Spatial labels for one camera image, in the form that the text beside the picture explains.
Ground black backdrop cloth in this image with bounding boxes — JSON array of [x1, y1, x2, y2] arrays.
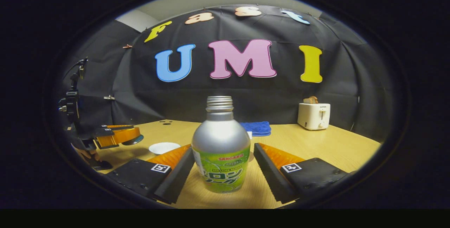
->
[[58, 4, 399, 144]]

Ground silver green water bottle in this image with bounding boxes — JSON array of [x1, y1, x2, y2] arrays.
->
[[191, 96, 251, 194]]

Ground folded blue towel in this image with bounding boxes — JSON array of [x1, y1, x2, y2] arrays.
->
[[240, 121, 272, 137]]

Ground teal teacup lid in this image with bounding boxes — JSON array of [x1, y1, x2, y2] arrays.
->
[[121, 135, 144, 146]]

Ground white toaster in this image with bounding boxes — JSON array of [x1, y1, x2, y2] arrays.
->
[[297, 103, 331, 131]]

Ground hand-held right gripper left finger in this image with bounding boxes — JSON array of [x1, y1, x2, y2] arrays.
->
[[105, 144, 195, 204]]

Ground white teacup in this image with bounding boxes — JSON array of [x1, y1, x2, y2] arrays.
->
[[149, 142, 181, 155]]

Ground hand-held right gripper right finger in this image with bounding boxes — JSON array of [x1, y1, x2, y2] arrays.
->
[[253, 143, 357, 204]]

